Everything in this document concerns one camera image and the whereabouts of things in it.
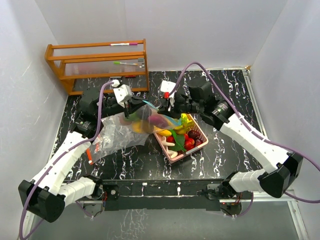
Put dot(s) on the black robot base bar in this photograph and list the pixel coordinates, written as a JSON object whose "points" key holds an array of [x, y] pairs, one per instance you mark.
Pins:
{"points": [[168, 194]]}

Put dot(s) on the red strawberry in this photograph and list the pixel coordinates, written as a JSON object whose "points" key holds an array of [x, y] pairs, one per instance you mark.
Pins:
{"points": [[189, 144]]}

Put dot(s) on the purple sweet potato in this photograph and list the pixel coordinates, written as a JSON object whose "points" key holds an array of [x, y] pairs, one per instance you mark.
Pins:
{"points": [[159, 121]]}

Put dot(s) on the green cap marker pen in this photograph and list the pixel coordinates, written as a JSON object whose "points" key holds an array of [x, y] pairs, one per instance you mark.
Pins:
{"points": [[125, 63]]}

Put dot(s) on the green mango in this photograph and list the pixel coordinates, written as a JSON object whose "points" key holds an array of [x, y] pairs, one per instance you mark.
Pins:
{"points": [[134, 117]]}

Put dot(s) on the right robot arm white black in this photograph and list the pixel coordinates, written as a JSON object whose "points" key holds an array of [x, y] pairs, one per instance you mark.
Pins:
{"points": [[279, 167]]}

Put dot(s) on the wooden shelf rack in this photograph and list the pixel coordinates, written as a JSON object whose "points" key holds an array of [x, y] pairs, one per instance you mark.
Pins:
{"points": [[72, 62]]}

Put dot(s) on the pink white marker pen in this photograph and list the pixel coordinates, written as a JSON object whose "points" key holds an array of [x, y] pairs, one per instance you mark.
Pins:
{"points": [[124, 44]]}

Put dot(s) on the pink plastic basket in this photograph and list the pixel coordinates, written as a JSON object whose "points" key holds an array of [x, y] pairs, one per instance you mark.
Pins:
{"points": [[174, 156]]}

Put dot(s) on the yellow banana bunch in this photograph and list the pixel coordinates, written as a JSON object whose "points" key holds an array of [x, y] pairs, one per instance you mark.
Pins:
{"points": [[186, 124]]}

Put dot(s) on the yellow orange fruit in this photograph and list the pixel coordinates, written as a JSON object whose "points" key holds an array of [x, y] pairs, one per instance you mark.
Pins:
{"points": [[138, 127]]}

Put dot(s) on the dark red plum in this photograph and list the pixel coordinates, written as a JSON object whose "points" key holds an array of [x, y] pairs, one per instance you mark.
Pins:
{"points": [[193, 134]]}

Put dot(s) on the green leaf vegetable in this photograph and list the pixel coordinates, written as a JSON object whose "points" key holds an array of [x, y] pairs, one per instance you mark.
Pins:
{"points": [[179, 144]]}

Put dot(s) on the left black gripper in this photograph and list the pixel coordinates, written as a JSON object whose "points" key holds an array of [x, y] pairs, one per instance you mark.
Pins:
{"points": [[132, 105]]}

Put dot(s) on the blue zipper clear bag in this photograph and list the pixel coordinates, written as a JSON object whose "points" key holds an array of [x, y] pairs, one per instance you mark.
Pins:
{"points": [[149, 127]]}

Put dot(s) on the red zipper clear bag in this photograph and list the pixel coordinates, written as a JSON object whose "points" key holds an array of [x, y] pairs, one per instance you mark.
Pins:
{"points": [[116, 134]]}

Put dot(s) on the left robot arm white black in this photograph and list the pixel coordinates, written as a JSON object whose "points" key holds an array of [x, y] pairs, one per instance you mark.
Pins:
{"points": [[45, 195]]}

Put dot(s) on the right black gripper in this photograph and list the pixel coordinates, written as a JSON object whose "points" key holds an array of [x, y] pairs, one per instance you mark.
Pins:
{"points": [[173, 112]]}

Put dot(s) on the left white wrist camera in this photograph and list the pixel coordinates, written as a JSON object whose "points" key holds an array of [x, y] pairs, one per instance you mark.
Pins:
{"points": [[122, 92]]}

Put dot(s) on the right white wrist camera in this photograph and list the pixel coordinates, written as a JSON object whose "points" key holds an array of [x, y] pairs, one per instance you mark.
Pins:
{"points": [[167, 88]]}

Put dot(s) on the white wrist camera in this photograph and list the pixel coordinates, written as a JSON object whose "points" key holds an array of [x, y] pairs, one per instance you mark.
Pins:
{"points": [[122, 92], [167, 88]]}

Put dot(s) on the grey staples block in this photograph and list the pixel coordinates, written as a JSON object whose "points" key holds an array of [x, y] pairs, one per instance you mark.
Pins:
{"points": [[141, 60]]}

